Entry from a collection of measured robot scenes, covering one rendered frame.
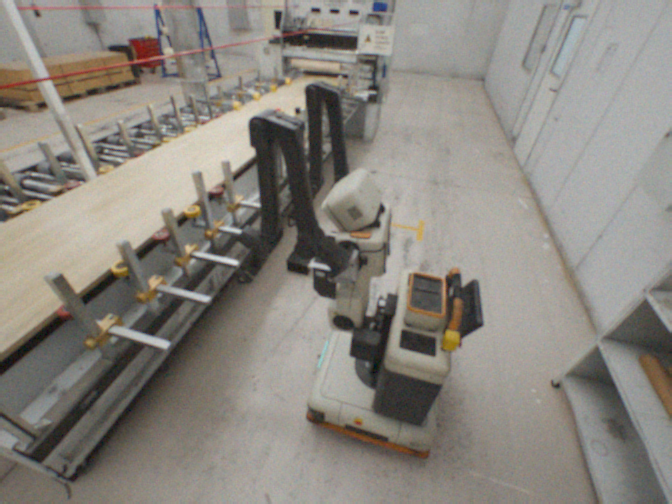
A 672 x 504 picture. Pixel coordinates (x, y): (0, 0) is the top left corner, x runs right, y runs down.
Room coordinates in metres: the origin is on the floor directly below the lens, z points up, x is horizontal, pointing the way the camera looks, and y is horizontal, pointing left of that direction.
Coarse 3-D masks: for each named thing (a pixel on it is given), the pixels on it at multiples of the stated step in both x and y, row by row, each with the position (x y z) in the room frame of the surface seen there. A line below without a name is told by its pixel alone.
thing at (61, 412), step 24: (240, 216) 1.73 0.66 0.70; (192, 264) 1.23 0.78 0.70; (192, 288) 1.10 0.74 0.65; (144, 312) 0.89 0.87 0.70; (168, 312) 0.93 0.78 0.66; (120, 360) 0.65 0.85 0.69; (96, 384) 0.55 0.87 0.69; (72, 408) 0.46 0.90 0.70; (48, 432) 0.38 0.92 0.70; (24, 456) 0.32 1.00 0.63
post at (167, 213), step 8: (168, 208) 1.16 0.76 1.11; (168, 216) 1.13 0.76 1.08; (168, 224) 1.14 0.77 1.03; (176, 224) 1.16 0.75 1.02; (168, 232) 1.14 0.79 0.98; (176, 232) 1.15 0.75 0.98; (176, 240) 1.13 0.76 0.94; (176, 248) 1.14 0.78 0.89; (184, 248) 1.16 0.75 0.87; (184, 272) 1.14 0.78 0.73
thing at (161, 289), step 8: (128, 280) 0.97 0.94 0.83; (160, 288) 0.93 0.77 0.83; (168, 288) 0.93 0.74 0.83; (176, 288) 0.94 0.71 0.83; (176, 296) 0.91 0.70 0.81; (184, 296) 0.89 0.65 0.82; (192, 296) 0.90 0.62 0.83; (200, 296) 0.90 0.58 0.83; (200, 304) 0.88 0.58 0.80; (208, 304) 0.87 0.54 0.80
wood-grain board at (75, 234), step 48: (288, 96) 4.15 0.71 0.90; (192, 144) 2.43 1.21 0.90; (240, 144) 2.49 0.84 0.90; (96, 192) 1.59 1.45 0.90; (144, 192) 1.63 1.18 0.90; (192, 192) 1.66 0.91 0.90; (0, 240) 1.10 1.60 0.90; (48, 240) 1.12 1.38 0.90; (96, 240) 1.15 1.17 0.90; (144, 240) 1.17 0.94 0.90; (0, 288) 0.81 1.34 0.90; (48, 288) 0.83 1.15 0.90; (0, 336) 0.60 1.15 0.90
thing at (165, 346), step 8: (72, 320) 0.72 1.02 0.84; (96, 320) 0.73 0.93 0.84; (112, 328) 0.70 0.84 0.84; (120, 328) 0.70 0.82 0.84; (120, 336) 0.67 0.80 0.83; (128, 336) 0.67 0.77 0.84; (136, 336) 0.67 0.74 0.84; (144, 336) 0.67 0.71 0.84; (144, 344) 0.65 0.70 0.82; (152, 344) 0.64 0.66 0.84; (160, 344) 0.64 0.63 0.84; (168, 344) 0.65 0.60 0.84; (168, 352) 0.63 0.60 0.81
